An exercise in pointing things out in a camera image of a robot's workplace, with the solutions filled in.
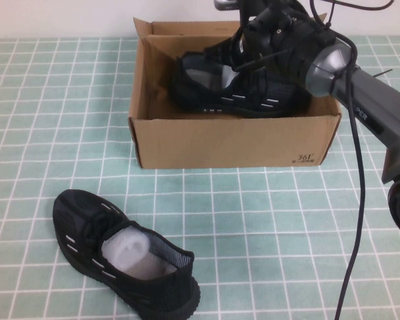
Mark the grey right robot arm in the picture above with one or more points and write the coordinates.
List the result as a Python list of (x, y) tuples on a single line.
[(370, 93)]

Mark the green white checkered tablecloth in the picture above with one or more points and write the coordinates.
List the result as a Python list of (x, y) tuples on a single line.
[(253, 250)]

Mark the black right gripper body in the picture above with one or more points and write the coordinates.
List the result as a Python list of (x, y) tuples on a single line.
[(273, 23)]

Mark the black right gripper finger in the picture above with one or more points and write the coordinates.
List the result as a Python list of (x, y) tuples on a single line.
[(253, 30)]

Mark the black knit sneaker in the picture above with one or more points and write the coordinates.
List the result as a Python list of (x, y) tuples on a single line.
[(203, 95), (73, 213)]

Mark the white paper shoe stuffing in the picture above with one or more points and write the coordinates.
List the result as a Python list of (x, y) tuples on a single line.
[(200, 78), (126, 250)]

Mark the brown cardboard shoe box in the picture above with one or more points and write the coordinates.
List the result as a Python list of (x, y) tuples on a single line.
[(220, 143)]

